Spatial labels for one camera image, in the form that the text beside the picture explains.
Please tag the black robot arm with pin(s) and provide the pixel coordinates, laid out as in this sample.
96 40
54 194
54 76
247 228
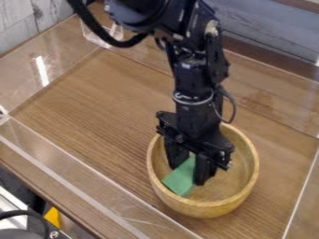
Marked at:
187 31

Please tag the brown wooden bowl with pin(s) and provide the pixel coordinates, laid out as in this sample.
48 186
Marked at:
224 191

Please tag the yellow label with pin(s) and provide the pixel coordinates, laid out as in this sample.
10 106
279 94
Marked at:
52 217

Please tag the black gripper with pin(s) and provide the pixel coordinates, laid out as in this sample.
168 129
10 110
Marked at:
191 131

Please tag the clear acrylic tray wall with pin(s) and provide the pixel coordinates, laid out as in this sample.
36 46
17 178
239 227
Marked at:
97 203

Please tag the green rectangular block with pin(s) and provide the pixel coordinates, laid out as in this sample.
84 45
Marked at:
179 180

